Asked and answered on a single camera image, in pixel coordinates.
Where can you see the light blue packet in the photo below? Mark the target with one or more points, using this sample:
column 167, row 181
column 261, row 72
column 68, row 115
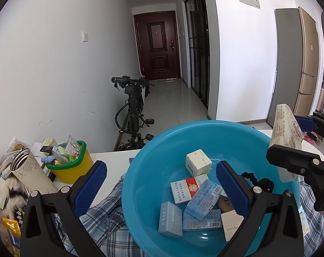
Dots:
column 204, row 223

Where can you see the dark brown box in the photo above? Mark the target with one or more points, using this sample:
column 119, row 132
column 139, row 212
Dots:
column 224, row 205

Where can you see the plain white box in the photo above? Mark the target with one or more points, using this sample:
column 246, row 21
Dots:
column 231, row 227

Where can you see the black framed glass door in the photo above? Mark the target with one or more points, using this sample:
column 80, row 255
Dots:
column 198, row 45

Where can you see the cookie packet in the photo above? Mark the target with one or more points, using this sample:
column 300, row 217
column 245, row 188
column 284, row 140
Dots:
column 17, row 146

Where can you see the blue plastic basin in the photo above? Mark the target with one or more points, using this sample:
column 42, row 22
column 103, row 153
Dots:
column 151, row 171

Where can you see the cream small box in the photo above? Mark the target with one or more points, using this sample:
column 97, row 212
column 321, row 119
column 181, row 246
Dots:
column 198, row 163

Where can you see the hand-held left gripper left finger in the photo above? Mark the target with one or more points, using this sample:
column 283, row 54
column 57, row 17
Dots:
column 89, row 187

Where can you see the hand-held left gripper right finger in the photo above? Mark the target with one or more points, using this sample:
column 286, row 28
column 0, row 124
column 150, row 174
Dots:
column 232, row 190

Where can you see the yellow bucket green rim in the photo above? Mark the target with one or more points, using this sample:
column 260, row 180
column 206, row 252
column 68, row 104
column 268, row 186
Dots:
column 71, row 170

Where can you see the dark brown entrance door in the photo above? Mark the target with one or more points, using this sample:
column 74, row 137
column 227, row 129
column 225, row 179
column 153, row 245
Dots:
column 158, row 45

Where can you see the grey-blue pack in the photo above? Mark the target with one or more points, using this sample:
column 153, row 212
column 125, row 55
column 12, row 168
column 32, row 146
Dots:
column 170, row 219

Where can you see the black bicycle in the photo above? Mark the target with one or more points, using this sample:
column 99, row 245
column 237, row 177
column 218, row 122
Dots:
column 133, row 107

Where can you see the white wall switch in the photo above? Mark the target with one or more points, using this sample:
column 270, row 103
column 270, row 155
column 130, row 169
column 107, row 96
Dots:
column 85, row 36

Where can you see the cream patterned tumbler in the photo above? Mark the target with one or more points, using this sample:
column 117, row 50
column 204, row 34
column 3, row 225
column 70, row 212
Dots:
column 33, row 171

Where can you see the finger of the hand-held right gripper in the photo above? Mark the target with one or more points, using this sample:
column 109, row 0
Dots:
column 293, row 159
column 306, row 123

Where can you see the blue plaid cloth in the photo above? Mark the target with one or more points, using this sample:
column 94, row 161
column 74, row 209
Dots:
column 111, row 219

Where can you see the beige refrigerator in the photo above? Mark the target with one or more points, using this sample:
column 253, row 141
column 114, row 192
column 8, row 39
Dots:
column 295, row 59

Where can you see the tape roll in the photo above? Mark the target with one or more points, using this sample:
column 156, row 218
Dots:
column 49, row 142

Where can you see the red and white box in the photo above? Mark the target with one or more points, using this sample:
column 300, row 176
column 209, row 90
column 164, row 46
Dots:
column 184, row 191

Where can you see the pale teal long box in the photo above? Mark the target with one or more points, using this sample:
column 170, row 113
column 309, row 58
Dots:
column 203, row 199

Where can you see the white tissue pack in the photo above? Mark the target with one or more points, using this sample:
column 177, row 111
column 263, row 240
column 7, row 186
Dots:
column 284, row 131

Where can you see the assorted small sachets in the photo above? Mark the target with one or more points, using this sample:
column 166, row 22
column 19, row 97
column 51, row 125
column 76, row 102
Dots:
column 69, row 150

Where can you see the white tower print box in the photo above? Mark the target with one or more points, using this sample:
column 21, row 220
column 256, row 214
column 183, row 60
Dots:
column 303, row 219

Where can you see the white plush toy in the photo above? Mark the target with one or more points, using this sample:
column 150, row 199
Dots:
column 12, row 195

